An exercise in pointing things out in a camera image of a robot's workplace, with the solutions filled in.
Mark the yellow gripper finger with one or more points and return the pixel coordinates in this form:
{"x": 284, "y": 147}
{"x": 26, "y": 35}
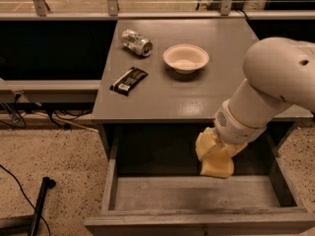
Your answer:
{"x": 234, "y": 149}
{"x": 206, "y": 144}

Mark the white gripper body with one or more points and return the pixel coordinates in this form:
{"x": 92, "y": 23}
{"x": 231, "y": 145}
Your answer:
{"x": 233, "y": 128}

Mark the yellow sponge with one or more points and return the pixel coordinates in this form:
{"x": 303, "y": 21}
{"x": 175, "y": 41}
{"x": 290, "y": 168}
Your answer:
{"x": 217, "y": 163}

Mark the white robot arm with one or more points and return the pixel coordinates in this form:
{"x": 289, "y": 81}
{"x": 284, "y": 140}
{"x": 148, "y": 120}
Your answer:
{"x": 279, "y": 72}

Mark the grey cabinet counter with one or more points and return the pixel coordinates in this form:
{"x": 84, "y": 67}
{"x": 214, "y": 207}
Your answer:
{"x": 165, "y": 96}

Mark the grey open top drawer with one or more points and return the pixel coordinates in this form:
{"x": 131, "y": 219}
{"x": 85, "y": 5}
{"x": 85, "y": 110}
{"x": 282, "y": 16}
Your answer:
{"x": 154, "y": 188}

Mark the white paper bowl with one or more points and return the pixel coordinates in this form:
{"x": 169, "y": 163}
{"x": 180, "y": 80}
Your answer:
{"x": 185, "y": 58}

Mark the black snack bar wrapper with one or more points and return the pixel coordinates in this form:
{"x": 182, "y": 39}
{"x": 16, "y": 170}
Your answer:
{"x": 128, "y": 81}

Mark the crushed silver soda can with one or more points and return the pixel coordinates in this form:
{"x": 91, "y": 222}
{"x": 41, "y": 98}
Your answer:
{"x": 136, "y": 43}

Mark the black tripod leg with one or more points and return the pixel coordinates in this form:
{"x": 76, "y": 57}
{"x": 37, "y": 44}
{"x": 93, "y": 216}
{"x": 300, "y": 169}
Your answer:
{"x": 46, "y": 184}

